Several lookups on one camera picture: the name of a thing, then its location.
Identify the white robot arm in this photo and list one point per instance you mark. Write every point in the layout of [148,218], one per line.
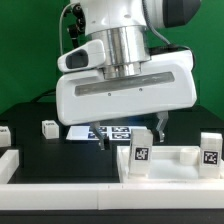
[115,74]

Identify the white fence bar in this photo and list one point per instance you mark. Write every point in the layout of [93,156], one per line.
[111,196]
[9,162]

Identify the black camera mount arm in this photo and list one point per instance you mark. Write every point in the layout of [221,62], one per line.
[78,27]

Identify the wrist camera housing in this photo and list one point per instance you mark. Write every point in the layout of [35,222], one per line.
[90,55]

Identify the white marker sheet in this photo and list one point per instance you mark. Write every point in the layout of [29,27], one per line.
[114,133]

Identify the white left fence bar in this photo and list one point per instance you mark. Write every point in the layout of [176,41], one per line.
[9,162]

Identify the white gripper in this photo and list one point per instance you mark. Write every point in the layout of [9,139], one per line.
[164,84]

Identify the white front fence bar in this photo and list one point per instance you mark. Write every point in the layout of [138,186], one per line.
[111,196]

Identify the white square tabletop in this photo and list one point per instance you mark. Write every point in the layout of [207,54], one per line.
[169,164]

